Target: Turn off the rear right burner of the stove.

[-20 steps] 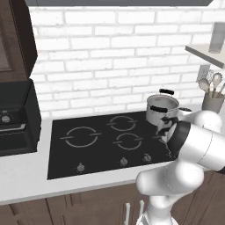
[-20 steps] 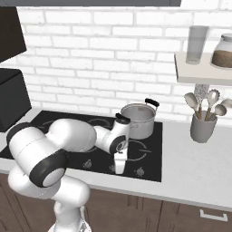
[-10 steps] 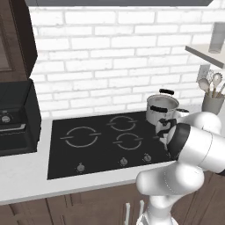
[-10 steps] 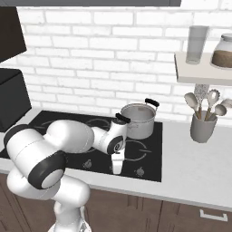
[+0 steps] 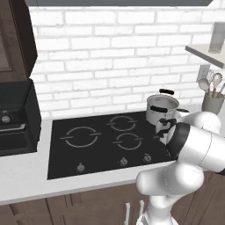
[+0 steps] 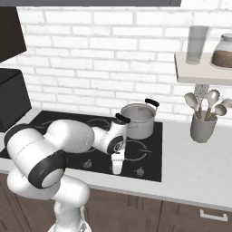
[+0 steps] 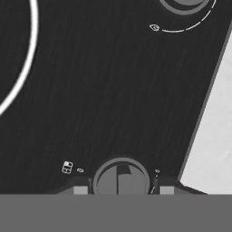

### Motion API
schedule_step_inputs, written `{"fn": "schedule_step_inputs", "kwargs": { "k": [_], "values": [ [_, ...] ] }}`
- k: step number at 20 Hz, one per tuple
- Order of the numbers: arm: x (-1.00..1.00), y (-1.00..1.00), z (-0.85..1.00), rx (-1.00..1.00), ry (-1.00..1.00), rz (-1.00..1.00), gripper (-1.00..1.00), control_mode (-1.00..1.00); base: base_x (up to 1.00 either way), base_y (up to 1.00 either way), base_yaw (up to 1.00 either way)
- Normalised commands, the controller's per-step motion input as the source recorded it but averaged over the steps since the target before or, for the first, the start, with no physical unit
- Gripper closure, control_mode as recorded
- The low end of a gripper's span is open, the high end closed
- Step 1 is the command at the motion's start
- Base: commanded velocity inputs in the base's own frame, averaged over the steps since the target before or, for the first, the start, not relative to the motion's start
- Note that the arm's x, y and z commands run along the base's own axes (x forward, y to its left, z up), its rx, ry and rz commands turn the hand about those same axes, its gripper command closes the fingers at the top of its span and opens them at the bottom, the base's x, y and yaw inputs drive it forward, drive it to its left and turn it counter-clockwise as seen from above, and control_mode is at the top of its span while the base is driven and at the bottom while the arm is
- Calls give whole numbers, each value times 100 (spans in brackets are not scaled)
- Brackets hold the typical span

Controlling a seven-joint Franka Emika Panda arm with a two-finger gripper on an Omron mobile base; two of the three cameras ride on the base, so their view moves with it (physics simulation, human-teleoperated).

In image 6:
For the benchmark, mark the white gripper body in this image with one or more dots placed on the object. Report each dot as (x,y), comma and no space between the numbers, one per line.
(117,164)

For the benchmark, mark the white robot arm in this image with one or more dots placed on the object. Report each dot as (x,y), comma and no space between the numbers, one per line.
(60,140)

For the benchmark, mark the black hob knob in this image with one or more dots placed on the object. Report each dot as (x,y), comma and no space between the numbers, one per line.
(139,172)
(87,163)

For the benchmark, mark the black hob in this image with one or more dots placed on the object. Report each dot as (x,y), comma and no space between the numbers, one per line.
(151,151)

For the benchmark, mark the brown cupboard door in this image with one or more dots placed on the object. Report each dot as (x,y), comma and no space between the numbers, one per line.
(123,213)
(21,214)

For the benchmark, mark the brown drawer front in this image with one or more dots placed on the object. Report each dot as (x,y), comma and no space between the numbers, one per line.
(184,219)

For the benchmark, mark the grey utensil pot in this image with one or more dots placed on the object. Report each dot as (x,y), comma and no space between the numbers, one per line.
(202,130)

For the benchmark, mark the pale wooden spoon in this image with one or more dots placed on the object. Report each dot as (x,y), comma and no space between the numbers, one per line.
(191,100)
(220,110)

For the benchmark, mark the speckled grey spatula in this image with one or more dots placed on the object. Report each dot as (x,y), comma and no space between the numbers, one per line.
(201,92)

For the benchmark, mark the pale slotted spoon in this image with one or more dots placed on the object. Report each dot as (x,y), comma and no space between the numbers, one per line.
(212,97)

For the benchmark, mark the black countertop appliance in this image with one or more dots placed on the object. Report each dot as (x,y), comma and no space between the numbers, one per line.
(12,99)

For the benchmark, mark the clear drinking glass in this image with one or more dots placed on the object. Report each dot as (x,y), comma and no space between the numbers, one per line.
(196,45)

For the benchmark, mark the glass jar with brown contents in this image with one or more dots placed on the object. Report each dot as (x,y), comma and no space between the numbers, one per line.
(223,53)

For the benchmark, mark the grey range hood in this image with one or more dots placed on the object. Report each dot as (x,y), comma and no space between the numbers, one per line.
(90,2)

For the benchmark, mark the white wall shelf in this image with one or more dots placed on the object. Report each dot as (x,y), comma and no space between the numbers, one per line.
(199,75)

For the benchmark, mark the dark wall cupboard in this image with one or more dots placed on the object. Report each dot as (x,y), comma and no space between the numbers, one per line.
(10,33)

